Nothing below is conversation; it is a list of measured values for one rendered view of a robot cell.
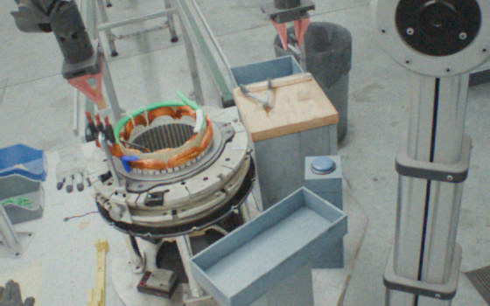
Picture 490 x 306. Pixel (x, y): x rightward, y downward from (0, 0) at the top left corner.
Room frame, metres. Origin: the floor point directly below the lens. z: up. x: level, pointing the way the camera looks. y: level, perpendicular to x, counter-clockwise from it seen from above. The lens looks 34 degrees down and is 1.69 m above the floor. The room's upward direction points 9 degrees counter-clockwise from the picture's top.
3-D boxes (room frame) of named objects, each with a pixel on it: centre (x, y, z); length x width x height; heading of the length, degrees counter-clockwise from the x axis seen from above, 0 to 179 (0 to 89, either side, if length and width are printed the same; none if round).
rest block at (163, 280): (0.81, 0.21, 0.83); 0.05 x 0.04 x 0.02; 65
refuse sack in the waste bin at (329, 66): (2.45, -0.44, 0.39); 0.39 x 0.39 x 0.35
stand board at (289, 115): (1.05, -0.11, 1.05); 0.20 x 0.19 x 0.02; 6
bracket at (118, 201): (0.76, 0.22, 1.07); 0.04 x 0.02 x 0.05; 59
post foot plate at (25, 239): (1.04, 0.61, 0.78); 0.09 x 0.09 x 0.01; 73
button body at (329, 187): (0.84, -0.15, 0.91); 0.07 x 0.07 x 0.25; 78
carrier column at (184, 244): (0.77, 0.13, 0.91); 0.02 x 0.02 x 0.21
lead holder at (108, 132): (0.81, 0.23, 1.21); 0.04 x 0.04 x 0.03; 11
